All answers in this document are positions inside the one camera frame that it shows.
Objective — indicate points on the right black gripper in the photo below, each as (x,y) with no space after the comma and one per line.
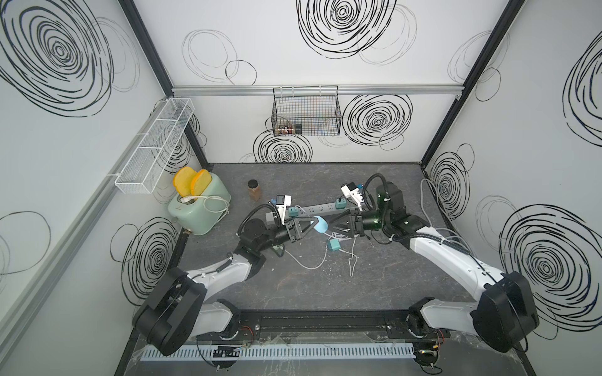
(353,227)

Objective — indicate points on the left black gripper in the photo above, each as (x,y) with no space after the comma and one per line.
(291,231)

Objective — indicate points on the blue earbud case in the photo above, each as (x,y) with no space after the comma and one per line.
(321,225)

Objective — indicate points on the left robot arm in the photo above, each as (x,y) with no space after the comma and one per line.
(181,306)

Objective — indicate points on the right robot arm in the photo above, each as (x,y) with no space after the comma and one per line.
(503,312)

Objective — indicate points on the white power strip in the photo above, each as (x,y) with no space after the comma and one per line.
(322,210)

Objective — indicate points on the brown spice jar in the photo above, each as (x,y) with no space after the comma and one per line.
(255,191)

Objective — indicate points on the mint green toaster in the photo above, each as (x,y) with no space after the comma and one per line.
(201,214)

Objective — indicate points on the yellow toast slice right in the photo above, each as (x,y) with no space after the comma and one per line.
(199,182)

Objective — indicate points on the yellow toast slice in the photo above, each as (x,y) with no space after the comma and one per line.
(199,182)
(182,181)

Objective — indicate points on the yellow toast slice left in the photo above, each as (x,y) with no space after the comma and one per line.
(182,181)

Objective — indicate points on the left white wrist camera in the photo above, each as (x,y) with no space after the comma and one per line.
(282,202)

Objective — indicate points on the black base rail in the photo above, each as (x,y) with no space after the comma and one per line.
(338,322)

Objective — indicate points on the black wire basket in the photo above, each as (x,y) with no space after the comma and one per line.
(306,111)

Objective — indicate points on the white slotted cable duct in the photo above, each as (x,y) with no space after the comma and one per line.
(337,351)

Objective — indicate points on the white wire shelf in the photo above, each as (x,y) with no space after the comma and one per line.
(161,135)

